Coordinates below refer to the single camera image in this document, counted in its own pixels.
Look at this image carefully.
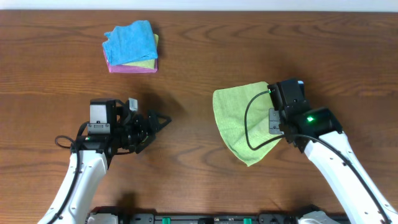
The blue folded cloth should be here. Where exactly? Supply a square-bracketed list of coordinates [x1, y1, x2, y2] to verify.
[102, 21, 158, 65]

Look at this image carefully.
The black cable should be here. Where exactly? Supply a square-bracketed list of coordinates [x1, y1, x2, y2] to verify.
[244, 90, 392, 224]
[54, 121, 91, 224]

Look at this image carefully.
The green folded cloth in stack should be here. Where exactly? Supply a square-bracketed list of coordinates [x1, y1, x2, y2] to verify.
[123, 33, 160, 70]

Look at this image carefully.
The purple folded cloth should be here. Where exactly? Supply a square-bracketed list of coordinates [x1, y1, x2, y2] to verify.
[104, 54, 158, 73]

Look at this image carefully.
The right black cable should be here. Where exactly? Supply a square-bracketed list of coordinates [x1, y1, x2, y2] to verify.
[244, 90, 392, 224]

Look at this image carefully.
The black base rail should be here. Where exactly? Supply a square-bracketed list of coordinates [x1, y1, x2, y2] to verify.
[86, 212, 349, 224]

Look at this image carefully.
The left black cable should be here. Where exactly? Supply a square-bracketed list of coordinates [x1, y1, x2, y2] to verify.
[54, 121, 91, 224]

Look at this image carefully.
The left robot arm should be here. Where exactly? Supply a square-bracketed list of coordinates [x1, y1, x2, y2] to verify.
[40, 98, 172, 223]

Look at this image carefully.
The light green cloth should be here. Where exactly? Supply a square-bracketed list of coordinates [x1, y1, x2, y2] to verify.
[213, 82, 278, 166]

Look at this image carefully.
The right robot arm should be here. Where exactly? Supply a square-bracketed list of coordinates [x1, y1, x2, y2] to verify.
[269, 106, 397, 223]

